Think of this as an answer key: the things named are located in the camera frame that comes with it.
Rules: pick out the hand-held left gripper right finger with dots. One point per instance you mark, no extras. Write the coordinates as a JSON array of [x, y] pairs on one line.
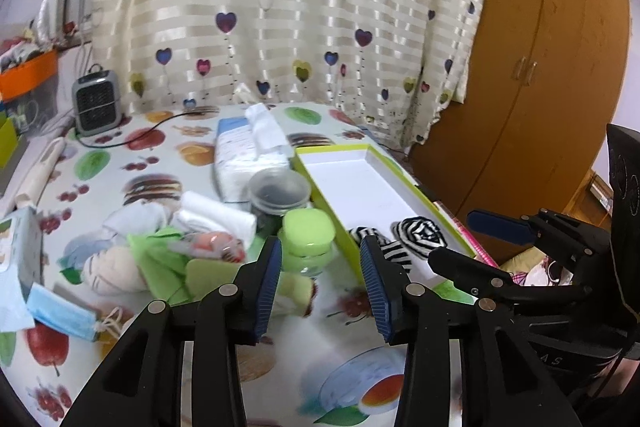
[[375, 294]]

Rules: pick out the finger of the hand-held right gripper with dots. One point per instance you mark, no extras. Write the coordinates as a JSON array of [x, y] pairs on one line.
[[470, 274], [497, 227]]

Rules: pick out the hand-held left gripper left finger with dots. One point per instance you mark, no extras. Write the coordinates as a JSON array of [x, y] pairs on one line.
[[267, 292]]

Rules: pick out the black white striped sock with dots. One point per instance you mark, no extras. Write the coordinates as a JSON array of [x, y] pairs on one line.
[[395, 252], [420, 232]]

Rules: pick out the yellow-green sponge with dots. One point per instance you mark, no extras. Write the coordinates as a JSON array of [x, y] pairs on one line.
[[210, 277]]

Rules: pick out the clear pink packet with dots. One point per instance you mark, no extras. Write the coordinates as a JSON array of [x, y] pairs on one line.
[[215, 247]]

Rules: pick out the green-edged white box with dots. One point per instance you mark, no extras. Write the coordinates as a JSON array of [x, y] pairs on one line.
[[365, 187]]

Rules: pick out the green cloth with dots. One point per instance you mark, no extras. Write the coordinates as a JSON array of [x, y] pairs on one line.
[[160, 267]]

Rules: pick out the cream striped plush sock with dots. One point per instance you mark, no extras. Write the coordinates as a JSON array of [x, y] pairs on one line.
[[115, 269]]

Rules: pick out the light blue knit cloth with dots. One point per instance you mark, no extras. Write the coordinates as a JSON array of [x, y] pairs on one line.
[[85, 252]]

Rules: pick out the blue face mask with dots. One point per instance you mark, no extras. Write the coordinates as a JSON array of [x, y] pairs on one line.
[[62, 314]]

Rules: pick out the pink floral bedding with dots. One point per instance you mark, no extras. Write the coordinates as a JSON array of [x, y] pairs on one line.
[[535, 272]]

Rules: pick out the green lidded jar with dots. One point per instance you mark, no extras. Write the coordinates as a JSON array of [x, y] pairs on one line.
[[305, 232]]

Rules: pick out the fruit print tablecloth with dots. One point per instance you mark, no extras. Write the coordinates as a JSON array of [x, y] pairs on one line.
[[320, 342]]

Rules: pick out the clear plastic cup dark contents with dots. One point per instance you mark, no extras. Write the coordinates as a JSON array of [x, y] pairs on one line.
[[277, 197]]

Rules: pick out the blue white tissue pack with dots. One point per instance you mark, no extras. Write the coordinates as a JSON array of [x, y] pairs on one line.
[[240, 157]]

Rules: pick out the white blue striped cloth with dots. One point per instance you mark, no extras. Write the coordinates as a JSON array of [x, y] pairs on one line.
[[135, 219]]

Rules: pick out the brown wooden wardrobe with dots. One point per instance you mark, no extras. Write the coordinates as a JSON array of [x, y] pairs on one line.
[[555, 57]]

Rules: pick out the tissue box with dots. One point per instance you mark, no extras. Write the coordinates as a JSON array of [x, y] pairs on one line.
[[17, 267]]

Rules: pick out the white rolled paper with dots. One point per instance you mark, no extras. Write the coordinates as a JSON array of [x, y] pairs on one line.
[[37, 174]]

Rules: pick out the small grey fan heater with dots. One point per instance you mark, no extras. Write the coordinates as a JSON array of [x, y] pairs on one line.
[[95, 99]]

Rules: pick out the clear plastic storage box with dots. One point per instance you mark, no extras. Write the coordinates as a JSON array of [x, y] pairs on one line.
[[35, 104]]

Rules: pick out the yellow-green cardboard box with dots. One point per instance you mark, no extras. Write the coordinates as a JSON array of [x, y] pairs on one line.
[[7, 142]]

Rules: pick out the orange storage box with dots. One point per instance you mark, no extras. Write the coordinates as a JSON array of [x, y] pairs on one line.
[[27, 74]]

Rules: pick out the silver foil bag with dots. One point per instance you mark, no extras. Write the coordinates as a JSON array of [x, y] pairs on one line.
[[45, 19]]

